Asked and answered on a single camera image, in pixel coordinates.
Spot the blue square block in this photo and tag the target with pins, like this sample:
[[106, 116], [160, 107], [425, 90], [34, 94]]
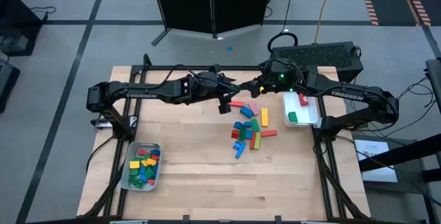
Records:
[[248, 134]]

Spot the black table frame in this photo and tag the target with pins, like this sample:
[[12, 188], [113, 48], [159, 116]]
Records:
[[155, 68]]

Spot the dark green Duplo brick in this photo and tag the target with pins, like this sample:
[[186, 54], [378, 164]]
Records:
[[136, 182]]

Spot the small blue block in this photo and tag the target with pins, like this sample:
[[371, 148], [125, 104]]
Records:
[[238, 125], [143, 178], [142, 170]]

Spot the large blue rectangular block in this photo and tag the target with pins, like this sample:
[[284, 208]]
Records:
[[246, 111]]

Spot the yellow long block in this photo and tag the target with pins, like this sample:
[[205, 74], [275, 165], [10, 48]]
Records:
[[264, 117]]

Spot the black equipment case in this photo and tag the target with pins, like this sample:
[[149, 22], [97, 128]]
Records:
[[7, 82]]

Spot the white printed sheet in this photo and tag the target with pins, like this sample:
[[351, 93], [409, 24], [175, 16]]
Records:
[[372, 148]]

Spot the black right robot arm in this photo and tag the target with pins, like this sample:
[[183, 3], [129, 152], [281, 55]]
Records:
[[348, 93]]

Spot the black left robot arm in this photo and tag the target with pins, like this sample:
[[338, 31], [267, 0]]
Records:
[[144, 91]]

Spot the green eight-stud Duplo brick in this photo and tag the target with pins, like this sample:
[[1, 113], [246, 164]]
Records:
[[242, 134]]

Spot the black stand post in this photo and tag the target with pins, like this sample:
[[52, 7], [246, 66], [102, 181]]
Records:
[[435, 79]]

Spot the red long block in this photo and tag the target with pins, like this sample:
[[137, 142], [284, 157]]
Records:
[[252, 140], [268, 133], [236, 103]]

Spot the red triangular prism block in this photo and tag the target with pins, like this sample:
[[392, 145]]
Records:
[[235, 134]]

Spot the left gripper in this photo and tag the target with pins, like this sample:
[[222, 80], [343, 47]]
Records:
[[206, 88]]

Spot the green rectangular block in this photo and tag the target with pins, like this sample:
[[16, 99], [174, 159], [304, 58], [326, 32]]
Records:
[[293, 116]]

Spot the white plastic storage bin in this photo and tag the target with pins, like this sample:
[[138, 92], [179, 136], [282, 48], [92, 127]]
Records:
[[128, 155], [306, 117]]

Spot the black perforated computer case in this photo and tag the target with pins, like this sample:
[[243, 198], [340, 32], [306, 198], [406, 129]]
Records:
[[320, 56]]

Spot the black folding partition screen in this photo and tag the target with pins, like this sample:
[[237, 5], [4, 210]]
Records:
[[193, 3]]

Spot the thin green plank block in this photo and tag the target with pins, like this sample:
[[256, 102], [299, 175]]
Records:
[[237, 88]]

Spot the black metal beam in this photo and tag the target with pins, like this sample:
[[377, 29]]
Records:
[[399, 155]]

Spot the red wedge ramp block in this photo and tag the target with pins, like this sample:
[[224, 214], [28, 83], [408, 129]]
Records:
[[143, 152], [151, 182]]

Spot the blue long block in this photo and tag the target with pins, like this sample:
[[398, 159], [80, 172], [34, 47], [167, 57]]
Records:
[[240, 151]]

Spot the green wedge block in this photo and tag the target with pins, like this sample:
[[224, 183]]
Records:
[[149, 172]]

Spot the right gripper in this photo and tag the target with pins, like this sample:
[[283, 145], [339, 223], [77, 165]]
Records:
[[299, 82]]

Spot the red arch block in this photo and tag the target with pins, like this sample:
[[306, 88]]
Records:
[[303, 99]]

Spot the black desk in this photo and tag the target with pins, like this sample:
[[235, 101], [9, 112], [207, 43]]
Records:
[[17, 27]]

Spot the pink long block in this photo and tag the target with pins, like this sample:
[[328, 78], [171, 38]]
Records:
[[254, 108]]

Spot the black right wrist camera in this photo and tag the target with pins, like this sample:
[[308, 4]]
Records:
[[280, 72]]

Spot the small green cube block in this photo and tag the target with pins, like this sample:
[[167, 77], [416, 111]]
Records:
[[146, 156]]

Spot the small red cube block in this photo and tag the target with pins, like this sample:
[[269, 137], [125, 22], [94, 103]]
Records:
[[155, 157]]

